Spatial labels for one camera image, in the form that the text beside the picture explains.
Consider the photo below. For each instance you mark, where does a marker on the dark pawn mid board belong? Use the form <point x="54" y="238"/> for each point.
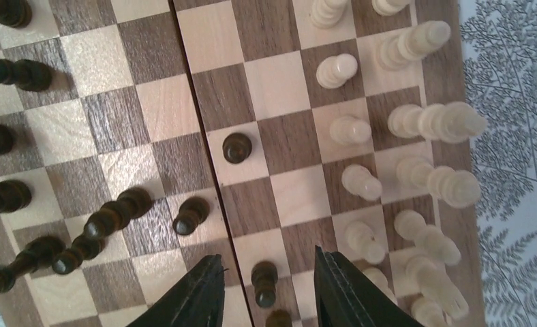
<point x="236" y="147"/>

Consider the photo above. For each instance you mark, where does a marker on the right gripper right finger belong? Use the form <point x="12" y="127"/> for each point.
<point x="346" y="297"/>

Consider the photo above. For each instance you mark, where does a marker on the light queen chess piece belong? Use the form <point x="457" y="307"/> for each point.
<point x="457" y="188"/>

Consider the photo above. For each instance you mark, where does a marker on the light king chess piece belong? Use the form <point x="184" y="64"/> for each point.
<point x="451" y="123"/>

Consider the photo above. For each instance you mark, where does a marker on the floral patterned table mat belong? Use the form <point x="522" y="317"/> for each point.
<point x="499" y="40"/>

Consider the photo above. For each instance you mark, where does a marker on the wooden chess board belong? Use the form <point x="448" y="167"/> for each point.
<point x="144" y="94"/>

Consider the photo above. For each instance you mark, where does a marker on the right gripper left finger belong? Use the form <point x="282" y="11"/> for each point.
<point x="197" y="299"/>

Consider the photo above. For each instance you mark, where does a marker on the dark pawn chess piece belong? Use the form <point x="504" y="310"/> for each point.
<point x="264" y="277"/>

